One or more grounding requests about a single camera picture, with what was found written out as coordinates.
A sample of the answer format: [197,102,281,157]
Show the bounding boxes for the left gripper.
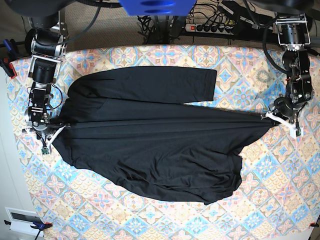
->
[260,84,313,137]

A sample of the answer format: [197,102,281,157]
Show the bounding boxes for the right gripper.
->
[23,106,65,155]

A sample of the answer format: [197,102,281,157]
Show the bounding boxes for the black t-shirt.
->
[53,66,275,205]

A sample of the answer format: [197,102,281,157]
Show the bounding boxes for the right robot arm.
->
[6,0,72,155]

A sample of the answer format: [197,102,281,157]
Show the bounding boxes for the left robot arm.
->
[249,0,315,138]

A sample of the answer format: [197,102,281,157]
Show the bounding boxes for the patterned tablecloth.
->
[5,45,320,240]

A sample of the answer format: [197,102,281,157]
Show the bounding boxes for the white floor box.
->
[5,207,42,237]

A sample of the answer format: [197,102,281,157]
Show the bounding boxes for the blue clamp lower left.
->
[4,220,53,240]

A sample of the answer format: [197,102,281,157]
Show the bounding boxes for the blue clamp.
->
[4,220,53,240]
[0,39,17,79]

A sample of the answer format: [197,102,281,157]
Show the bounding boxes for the blue clamp upper left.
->
[0,39,17,79]

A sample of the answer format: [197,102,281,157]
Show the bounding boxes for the orange clamp lower right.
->
[309,222,320,228]

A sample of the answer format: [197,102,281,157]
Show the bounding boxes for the white speaker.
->
[305,14,314,33]

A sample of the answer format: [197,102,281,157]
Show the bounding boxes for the black round stool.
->
[24,28,36,56]

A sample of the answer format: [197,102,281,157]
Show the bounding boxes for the white power strip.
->
[184,23,233,35]

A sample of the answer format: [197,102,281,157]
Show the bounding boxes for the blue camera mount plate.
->
[119,0,196,16]

